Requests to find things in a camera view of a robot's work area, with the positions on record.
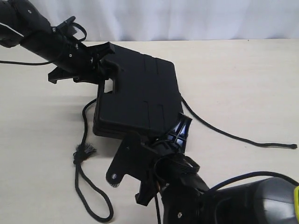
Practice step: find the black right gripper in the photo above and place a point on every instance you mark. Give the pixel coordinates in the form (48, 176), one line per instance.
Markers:
(174, 141)

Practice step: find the black plastic carry case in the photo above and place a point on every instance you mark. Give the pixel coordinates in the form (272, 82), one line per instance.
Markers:
(145, 97)

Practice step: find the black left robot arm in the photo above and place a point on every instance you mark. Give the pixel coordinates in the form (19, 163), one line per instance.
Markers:
(22, 24)

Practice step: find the white backdrop cloth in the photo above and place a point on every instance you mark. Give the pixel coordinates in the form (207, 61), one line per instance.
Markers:
(165, 20)

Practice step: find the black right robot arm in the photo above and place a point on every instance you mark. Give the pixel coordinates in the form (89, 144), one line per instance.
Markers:
(163, 169)

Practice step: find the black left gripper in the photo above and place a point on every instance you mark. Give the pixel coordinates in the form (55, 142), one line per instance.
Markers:
(82, 64)

